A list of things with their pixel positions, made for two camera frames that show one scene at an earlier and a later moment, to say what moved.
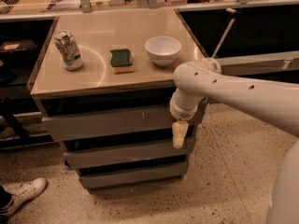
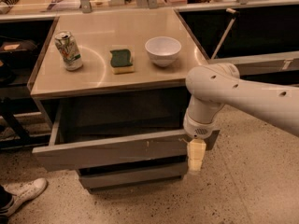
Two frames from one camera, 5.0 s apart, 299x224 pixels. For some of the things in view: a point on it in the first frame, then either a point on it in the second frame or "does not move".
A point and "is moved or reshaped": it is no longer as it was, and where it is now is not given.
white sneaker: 21,192 does not move
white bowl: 163,50 does not move
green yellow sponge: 121,61 does not move
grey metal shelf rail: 262,63 does not move
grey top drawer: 112,123 is moved or reshaped
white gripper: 180,112 -> 199,130
